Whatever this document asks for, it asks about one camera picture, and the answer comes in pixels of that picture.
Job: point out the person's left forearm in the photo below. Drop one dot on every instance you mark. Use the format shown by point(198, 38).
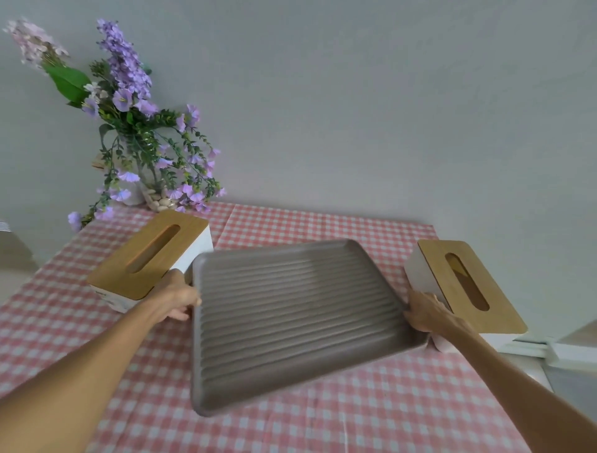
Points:
point(79, 373)

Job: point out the person's right hand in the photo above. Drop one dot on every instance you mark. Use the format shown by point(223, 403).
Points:
point(431, 313)

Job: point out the person's right forearm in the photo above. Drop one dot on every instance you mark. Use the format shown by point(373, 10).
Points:
point(522, 392)

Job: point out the purple artificial flower bouquet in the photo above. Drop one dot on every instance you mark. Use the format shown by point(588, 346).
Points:
point(135, 135)

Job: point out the person's right thumb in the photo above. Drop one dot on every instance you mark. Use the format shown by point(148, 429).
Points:
point(411, 317)

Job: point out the grey ribbed tray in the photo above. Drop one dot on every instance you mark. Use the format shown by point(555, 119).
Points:
point(298, 322)

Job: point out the person's left hand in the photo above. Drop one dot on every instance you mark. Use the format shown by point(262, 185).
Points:
point(170, 295)

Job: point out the glass vase with pebbles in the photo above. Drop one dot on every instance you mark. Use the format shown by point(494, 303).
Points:
point(156, 196)

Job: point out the white furniture edge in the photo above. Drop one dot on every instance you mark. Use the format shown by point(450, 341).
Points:
point(559, 354)

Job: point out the white tissue box wooden lid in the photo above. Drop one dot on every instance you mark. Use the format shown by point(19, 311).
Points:
point(149, 261)
point(471, 289)

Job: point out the red white checkered tablecloth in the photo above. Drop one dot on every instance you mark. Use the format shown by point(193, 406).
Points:
point(326, 410)

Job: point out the person's left thumb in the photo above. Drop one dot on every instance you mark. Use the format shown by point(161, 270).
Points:
point(190, 294)

